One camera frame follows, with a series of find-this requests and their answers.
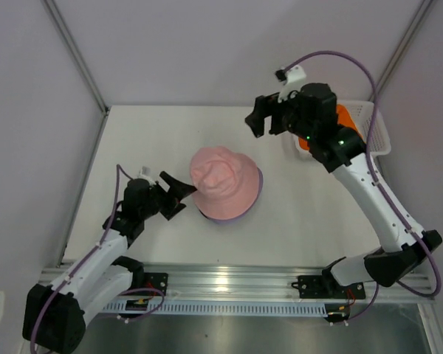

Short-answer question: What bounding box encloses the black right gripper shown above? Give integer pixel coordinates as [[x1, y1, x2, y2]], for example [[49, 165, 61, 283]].
[[245, 85, 316, 143]]

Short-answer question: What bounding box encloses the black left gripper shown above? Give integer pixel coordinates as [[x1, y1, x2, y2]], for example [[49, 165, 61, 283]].
[[140, 172, 196, 221]]

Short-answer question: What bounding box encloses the pink bucket hat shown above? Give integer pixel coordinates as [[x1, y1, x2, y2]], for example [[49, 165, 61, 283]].
[[190, 146, 264, 223]]

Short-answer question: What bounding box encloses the purple bucket hat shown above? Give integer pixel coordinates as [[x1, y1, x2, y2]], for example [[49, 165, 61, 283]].
[[202, 171, 264, 226]]

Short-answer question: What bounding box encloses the orange bucket hat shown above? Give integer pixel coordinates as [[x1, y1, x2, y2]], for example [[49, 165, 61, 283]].
[[298, 104, 363, 152]]

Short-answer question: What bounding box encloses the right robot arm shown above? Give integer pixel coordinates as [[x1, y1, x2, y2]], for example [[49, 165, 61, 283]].
[[245, 83, 442, 298]]

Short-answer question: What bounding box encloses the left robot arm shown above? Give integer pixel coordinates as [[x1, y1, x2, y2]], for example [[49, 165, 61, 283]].
[[22, 172, 196, 353]]

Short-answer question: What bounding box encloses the white plastic basket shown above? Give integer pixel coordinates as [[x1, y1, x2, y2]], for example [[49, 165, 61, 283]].
[[293, 100, 393, 160]]

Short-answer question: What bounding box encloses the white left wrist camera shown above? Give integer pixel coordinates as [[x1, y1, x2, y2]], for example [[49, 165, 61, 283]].
[[137, 166, 159, 185]]

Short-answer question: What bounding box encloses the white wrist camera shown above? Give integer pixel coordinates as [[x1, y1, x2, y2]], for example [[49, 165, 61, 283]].
[[137, 166, 159, 185], [275, 65, 306, 103]]

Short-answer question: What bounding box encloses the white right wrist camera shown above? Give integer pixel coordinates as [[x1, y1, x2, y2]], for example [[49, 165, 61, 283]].
[[275, 65, 306, 103]]

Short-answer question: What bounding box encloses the aluminium mounting rail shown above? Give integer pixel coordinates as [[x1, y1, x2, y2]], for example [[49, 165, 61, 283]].
[[38, 260, 436, 305]]

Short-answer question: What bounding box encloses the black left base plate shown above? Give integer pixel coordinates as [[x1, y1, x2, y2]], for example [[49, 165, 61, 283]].
[[131, 272, 169, 298]]

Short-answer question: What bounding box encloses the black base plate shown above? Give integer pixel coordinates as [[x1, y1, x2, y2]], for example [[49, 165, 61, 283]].
[[131, 272, 169, 298], [290, 275, 366, 299]]

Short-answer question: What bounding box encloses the white slotted cable duct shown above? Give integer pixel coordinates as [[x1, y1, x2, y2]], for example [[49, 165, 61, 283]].
[[101, 299, 328, 318]]

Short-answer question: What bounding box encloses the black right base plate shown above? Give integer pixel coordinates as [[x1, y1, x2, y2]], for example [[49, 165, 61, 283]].
[[290, 275, 366, 299]]

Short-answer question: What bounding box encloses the right aluminium frame post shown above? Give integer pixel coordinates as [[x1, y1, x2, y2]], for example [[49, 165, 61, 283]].
[[376, 0, 437, 95]]

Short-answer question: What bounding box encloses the aluminium frame post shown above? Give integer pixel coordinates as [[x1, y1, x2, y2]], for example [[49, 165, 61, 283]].
[[41, 0, 109, 115], [376, 0, 437, 95]]

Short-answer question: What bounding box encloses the left aluminium frame post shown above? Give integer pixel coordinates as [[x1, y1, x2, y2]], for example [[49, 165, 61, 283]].
[[41, 0, 109, 115]]

